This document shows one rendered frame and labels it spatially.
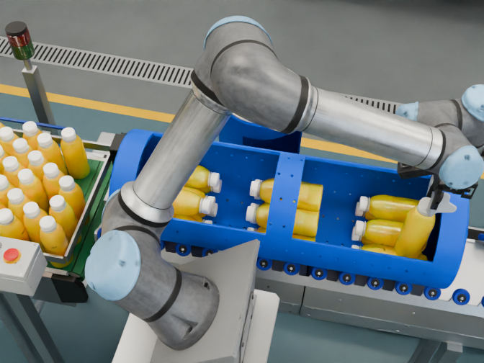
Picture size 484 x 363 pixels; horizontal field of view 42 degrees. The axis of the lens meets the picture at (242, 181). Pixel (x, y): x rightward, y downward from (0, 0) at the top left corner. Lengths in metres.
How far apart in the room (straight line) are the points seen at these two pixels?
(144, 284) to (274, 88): 0.43
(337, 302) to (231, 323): 0.66
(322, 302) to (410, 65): 2.28
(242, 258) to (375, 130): 0.39
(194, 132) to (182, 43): 2.73
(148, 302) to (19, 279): 0.53
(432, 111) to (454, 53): 2.78
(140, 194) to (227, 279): 0.24
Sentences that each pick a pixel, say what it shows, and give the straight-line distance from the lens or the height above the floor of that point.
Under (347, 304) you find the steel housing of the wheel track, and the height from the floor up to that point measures 0.87.
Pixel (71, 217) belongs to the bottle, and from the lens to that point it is 1.76.
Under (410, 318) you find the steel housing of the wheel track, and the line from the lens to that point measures 1.82.
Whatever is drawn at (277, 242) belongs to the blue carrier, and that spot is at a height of 1.13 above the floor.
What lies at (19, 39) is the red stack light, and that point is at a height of 1.24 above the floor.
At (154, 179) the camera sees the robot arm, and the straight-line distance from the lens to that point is 1.18.
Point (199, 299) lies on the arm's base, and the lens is 1.20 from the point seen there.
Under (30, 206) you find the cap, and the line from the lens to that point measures 1.74.
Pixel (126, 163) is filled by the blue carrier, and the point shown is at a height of 1.23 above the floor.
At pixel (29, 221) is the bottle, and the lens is 1.75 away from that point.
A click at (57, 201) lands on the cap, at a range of 1.73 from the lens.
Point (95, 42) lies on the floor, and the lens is 3.91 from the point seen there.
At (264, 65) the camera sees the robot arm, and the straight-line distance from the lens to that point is 0.97.
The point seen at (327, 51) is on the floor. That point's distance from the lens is 3.82.
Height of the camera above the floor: 2.43
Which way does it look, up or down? 52 degrees down
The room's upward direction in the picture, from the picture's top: 2 degrees clockwise
